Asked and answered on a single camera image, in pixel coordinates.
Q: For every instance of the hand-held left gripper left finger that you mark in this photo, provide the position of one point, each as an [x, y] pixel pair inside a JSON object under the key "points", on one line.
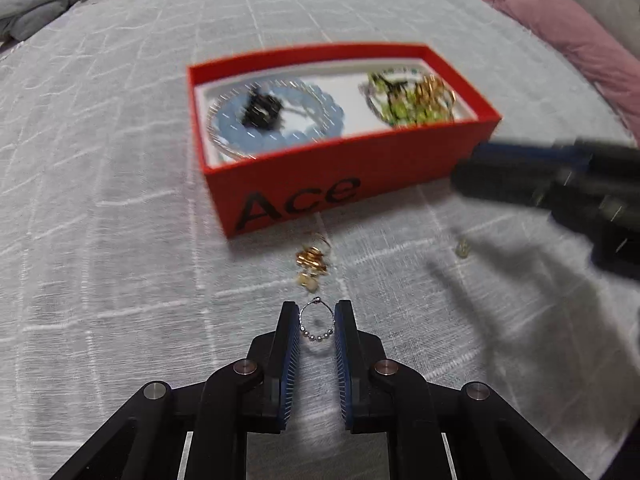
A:
{"points": [[289, 355]]}

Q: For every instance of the thin silver beaded hoop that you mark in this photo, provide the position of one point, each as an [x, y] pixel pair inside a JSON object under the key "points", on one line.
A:
{"points": [[314, 338]]}

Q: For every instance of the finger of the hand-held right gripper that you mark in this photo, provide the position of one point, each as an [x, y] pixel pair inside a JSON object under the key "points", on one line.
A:
{"points": [[530, 152], [500, 182]]}

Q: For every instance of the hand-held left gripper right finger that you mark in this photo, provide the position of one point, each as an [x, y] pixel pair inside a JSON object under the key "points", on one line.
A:
{"points": [[346, 355]]}

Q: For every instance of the gold charm earring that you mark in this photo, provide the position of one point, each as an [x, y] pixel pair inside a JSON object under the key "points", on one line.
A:
{"points": [[310, 259]]}

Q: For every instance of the red cardboard box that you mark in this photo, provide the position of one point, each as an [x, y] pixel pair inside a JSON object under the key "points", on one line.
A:
{"points": [[410, 157]]}

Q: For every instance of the small green bead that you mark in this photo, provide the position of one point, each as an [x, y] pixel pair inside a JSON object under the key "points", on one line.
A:
{"points": [[462, 250]]}

